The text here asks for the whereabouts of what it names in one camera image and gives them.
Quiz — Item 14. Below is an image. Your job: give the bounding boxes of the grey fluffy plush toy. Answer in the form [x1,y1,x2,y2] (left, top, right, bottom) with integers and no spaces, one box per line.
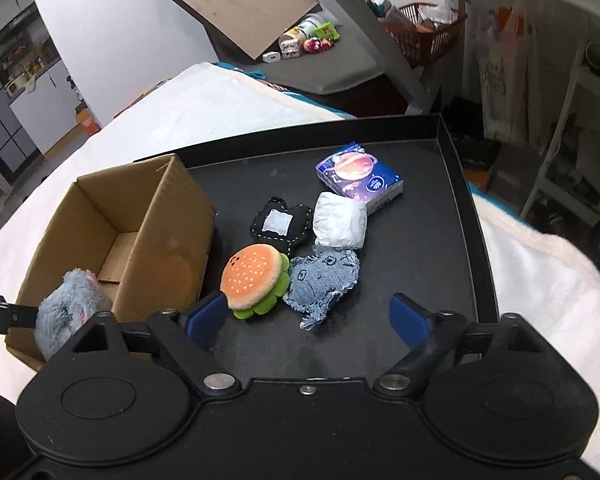
[34,269,112,361]

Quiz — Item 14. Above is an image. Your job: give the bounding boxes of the hamburger plush toy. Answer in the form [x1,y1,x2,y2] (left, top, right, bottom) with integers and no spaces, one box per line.
[220,244,290,320]

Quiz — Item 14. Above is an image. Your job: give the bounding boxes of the denim fabric animal toy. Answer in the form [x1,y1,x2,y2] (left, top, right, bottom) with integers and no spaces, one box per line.
[283,246,360,330]

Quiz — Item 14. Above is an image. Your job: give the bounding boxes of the black white stitched cushion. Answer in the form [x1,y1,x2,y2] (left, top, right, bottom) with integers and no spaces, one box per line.
[250,197,313,256]

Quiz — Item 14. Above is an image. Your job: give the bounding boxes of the white soft bundle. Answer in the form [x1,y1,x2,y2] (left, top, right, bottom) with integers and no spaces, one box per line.
[313,192,367,249]

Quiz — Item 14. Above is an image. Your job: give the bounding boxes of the purple planet tissue pack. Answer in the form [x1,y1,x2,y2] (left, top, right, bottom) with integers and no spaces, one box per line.
[315,143,403,216]

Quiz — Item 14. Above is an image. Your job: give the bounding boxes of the brown cardboard box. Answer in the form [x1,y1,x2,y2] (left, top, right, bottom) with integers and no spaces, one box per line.
[4,153,218,373]

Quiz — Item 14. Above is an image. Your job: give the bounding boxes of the black tray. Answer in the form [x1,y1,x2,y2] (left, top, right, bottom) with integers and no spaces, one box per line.
[176,116,498,382]

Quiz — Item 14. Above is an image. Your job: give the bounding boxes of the white kitchen cabinet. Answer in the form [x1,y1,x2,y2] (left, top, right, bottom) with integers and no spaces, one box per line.
[10,61,80,154]

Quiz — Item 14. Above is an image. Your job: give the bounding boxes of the grey chair seat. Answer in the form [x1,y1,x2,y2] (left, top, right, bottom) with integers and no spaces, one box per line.
[239,26,382,96]

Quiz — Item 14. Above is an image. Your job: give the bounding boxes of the white shelf rack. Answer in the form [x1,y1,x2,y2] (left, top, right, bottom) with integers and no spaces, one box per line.
[519,34,600,226]

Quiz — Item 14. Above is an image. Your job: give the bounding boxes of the red plastic basket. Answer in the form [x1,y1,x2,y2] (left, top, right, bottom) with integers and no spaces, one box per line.
[379,2,468,67]

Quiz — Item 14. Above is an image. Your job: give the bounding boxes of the small toys on seat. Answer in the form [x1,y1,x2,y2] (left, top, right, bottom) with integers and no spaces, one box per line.
[262,11,340,64]

